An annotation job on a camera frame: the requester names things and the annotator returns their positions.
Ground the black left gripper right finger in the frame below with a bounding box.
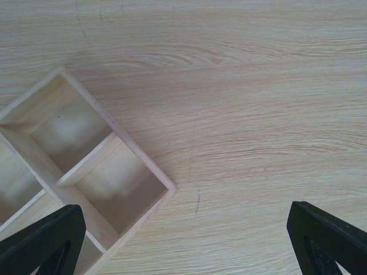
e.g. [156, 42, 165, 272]
[287, 201, 366, 274]

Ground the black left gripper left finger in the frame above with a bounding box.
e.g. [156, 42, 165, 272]
[1, 205, 86, 274]

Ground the wooden compartment tray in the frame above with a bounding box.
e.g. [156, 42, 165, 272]
[1, 68, 177, 274]

